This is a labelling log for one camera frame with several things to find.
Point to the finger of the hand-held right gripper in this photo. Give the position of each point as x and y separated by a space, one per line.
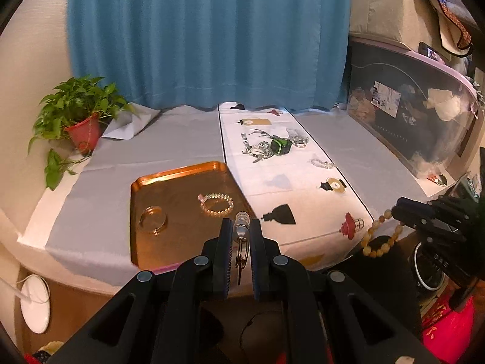
413 220
416 206

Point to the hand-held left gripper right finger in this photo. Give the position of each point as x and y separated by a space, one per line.
254 259

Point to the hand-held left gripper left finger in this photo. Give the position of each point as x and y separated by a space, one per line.
226 259

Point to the orange metal tray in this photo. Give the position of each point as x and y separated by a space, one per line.
178 197

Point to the black green watch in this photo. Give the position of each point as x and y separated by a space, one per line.
280 147

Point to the red cloth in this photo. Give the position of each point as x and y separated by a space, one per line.
451 330

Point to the white printed table runner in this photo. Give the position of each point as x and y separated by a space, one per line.
288 197

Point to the clear storage box pink lid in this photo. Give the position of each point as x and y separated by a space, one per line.
398 121

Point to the gold bangle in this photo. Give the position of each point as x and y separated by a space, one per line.
151 208

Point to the grey tablecloth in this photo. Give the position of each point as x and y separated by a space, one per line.
170 136

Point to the small dark phone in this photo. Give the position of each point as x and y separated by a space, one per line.
430 51

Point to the potted green plant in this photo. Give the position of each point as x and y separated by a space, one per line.
81 132

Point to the white round disc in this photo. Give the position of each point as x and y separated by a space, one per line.
36 307

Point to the beige fabric storage box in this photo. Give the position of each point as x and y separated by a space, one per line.
390 7

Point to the blue curtain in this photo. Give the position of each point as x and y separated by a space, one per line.
208 38

